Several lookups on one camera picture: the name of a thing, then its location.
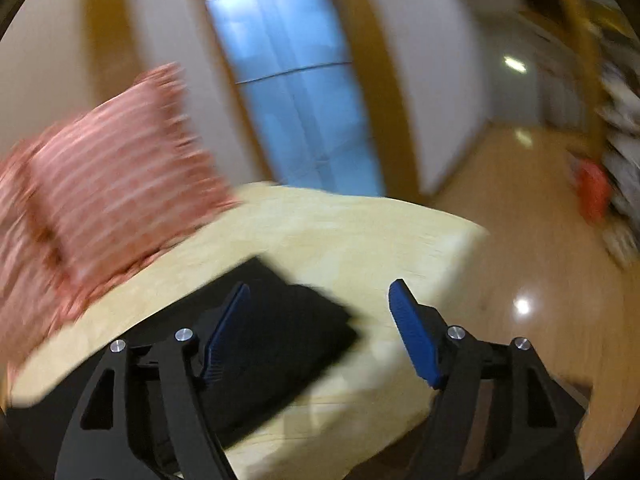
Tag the red striped pillow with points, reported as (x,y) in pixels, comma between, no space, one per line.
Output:
(95,195)

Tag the orange bag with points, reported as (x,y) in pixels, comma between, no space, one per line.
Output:
(594,190)

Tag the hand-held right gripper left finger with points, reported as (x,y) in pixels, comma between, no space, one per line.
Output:
(227,332)

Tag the wooden shelf with clutter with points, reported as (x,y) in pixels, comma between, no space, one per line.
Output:
(612,110)

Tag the blue glass window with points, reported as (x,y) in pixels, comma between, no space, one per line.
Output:
(300,90)

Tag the yellow bed sheet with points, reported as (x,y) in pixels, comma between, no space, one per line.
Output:
(345,260)

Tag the black pants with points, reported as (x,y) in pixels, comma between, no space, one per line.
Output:
(290,340)

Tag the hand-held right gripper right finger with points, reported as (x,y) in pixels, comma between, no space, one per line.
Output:
(412,332)

